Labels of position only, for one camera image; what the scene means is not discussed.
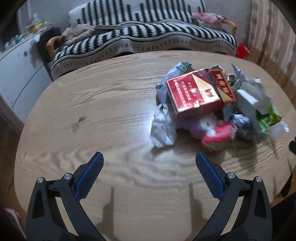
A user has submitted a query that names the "blue white candy wrapper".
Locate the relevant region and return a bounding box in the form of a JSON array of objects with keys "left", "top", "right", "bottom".
[{"left": 229, "top": 113, "right": 254, "bottom": 141}]

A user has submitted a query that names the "small red cigarette pack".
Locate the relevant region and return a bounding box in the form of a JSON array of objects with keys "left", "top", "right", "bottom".
[{"left": 209, "top": 69, "right": 236, "bottom": 105}]

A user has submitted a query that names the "beige plush toy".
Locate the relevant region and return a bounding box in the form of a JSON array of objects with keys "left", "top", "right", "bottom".
[{"left": 60, "top": 24, "right": 95, "bottom": 46}]

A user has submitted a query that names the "white cabinet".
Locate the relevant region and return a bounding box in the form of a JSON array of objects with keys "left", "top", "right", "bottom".
[{"left": 1, "top": 35, "right": 52, "bottom": 124}]

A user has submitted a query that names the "white green medicine box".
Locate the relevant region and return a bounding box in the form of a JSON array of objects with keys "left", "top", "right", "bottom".
[{"left": 236, "top": 81, "right": 271, "bottom": 133}]

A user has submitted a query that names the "pink white snack wrapper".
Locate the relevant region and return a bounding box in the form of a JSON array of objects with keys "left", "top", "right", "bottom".
[{"left": 177, "top": 112, "right": 235, "bottom": 151}]

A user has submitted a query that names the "yellow item on cabinet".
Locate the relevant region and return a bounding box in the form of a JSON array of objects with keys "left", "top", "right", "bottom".
[{"left": 29, "top": 23, "right": 44, "bottom": 33}]

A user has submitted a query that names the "pink patterned cushion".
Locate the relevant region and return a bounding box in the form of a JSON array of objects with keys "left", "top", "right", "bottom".
[{"left": 191, "top": 12, "right": 227, "bottom": 30}]

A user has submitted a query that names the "black white striped sofa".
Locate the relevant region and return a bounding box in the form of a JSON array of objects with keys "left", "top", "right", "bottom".
[{"left": 51, "top": 1, "right": 237, "bottom": 79}]

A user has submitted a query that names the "large red cigarette box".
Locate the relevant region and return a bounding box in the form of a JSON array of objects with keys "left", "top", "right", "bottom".
[{"left": 165, "top": 69, "right": 223, "bottom": 119}]

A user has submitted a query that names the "red bag on floor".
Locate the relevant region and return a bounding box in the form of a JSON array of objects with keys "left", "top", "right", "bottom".
[{"left": 236, "top": 43, "right": 250, "bottom": 59}]

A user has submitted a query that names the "green snack bag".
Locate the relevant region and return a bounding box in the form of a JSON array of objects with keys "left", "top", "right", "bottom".
[{"left": 256, "top": 105, "right": 281, "bottom": 134}]

